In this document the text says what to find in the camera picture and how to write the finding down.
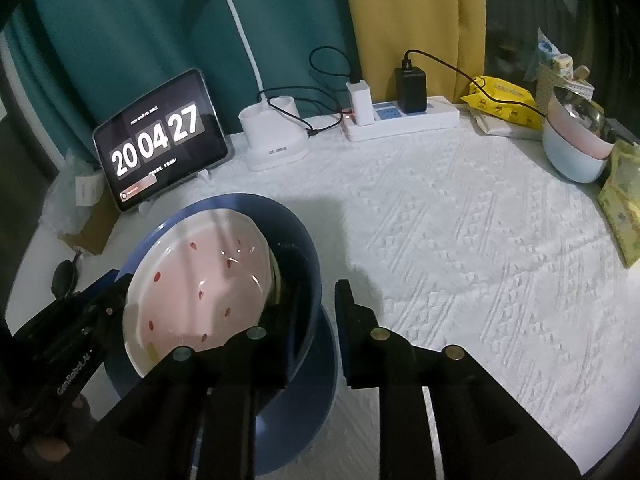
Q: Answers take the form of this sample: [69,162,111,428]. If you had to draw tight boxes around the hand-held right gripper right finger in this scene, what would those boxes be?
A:
[333,278,586,480]

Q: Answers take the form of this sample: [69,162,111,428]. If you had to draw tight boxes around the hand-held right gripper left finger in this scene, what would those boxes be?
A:
[75,285,311,480]

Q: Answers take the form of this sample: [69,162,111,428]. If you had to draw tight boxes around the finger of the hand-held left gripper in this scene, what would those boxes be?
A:
[75,270,132,322]

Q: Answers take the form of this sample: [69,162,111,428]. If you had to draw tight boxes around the blue plate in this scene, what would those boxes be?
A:
[112,304,343,479]

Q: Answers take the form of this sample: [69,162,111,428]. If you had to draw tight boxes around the pink spotted bowl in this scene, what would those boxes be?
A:
[121,208,274,380]

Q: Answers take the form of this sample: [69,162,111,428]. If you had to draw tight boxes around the large blue bowl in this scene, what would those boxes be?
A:
[106,192,324,417]

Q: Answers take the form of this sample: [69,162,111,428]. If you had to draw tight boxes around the person's left hand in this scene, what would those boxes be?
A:
[14,394,94,469]

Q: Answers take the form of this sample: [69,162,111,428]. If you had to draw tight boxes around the black round pad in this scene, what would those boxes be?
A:
[51,254,84,302]

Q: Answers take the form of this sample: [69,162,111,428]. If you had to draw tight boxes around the cardboard box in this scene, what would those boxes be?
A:
[56,194,121,257]

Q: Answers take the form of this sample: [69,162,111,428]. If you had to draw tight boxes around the small white box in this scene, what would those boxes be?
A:
[75,174,104,207]

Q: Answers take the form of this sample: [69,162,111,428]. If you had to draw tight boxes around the clear plastic bag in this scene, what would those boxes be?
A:
[41,152,106,232]

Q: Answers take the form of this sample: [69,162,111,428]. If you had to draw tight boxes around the tablet showing clock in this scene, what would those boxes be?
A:
[92,68,231,213]

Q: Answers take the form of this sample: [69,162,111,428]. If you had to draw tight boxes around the white desk lamp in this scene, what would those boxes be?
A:
[152,0,310,172]

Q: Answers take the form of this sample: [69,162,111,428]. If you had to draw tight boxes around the white power strip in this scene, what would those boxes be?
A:
[341,95,460,144]

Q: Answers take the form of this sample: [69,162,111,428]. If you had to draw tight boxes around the white charger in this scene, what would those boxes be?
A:
[346,79,374,127]

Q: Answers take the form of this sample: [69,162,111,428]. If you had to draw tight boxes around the teal curtain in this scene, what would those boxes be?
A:
[0,0,362,162]

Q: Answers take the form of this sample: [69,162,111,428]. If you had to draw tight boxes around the black charger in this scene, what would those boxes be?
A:
[394,66,429,114]

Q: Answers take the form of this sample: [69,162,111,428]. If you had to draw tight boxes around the light blue steel-lined bowl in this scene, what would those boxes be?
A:
[542,120,609,185]

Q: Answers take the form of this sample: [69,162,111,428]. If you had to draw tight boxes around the yellow wipes packet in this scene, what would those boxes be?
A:
[459,75,544,129]

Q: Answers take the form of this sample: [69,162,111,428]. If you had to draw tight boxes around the pink steel-lined bowl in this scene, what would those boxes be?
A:
[546,84,617,161]

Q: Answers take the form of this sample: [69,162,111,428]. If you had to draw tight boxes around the open yellow tissue pack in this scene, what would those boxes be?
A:
[606,139,640,187]

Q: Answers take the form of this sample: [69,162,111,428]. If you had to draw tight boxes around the white basket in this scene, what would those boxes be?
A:
[536,64,596,102]

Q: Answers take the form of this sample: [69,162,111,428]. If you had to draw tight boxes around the yellow curtain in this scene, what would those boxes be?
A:
[337,0,489,107]

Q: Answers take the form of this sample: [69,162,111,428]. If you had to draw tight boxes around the dark glass window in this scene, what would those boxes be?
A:
[481,0,603,88]

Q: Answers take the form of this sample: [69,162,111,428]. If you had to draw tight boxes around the long black cable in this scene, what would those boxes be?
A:
[402,48,552,117]

